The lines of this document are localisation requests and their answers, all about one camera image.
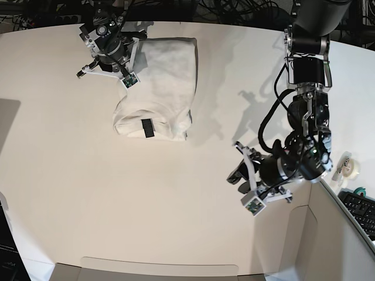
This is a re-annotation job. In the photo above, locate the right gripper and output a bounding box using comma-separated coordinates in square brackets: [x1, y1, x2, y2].
[76, 38, 140, 79]

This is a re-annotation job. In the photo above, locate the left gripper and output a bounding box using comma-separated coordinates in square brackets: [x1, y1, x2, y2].
[226, 142, 302, 204]

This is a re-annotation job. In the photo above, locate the white printed t-shirt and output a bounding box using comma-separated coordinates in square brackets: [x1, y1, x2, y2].
[112, 37, 198, 141]

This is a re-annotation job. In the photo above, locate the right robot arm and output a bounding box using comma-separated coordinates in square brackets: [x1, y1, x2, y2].
[76, 1, 148, 88]

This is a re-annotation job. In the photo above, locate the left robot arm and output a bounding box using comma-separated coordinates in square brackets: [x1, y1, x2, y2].
[227, 1, 350, 214]

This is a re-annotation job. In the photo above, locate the clear tape dispenser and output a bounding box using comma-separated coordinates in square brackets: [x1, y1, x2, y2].
[332, 151, 361, 188]

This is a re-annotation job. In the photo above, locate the green tape roll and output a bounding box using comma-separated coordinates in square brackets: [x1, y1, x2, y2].
[353, 187, 366, 197]

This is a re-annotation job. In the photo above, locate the black computer keyboard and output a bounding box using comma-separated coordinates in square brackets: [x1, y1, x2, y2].
[338, 191, 375, 241]

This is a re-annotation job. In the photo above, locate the beige cardboard box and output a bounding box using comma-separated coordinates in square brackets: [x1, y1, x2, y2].
[50, 174, 375, 281]

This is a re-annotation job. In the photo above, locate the black monitor corner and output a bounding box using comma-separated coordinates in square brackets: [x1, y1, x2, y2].
[1, 194, 30, 281]

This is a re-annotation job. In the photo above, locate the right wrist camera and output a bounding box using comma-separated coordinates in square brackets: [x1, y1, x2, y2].
[121, 72, 139, 89]

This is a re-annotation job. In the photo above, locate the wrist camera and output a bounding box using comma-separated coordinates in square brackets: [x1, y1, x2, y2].
[241, 191, 266, 217]
[121, 72, 139, 89]

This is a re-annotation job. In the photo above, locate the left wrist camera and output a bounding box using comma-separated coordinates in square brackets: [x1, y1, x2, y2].
[241, 191, 266, 217]

